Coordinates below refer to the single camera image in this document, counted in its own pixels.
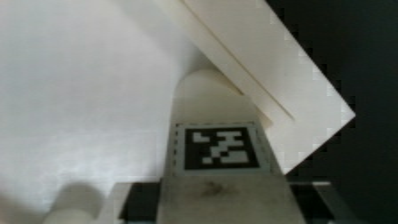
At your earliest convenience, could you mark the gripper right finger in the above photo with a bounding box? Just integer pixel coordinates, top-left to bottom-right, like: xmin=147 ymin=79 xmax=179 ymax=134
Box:
xmin=289 ymin=181 xmax=362 ymax=224

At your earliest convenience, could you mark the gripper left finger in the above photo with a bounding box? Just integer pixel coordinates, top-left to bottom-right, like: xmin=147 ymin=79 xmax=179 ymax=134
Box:
xmin=95 ymin=181 xmax=159 ymax=224

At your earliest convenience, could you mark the white table leg with tags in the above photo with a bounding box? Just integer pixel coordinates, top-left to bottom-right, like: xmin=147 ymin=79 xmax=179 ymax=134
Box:
xmin=156 ymin=70 xmax=305 ymax=224

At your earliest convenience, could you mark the white square tabletop part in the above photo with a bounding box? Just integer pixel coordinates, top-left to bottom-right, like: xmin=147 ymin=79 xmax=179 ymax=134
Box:
xmin=0 ymin=0 xmax=298 ymax=224

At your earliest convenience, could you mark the white U-shaped fence wall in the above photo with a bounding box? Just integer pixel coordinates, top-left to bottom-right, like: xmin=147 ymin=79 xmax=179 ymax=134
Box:
xmin=181 ymin=0 xmax=355 ymax=171

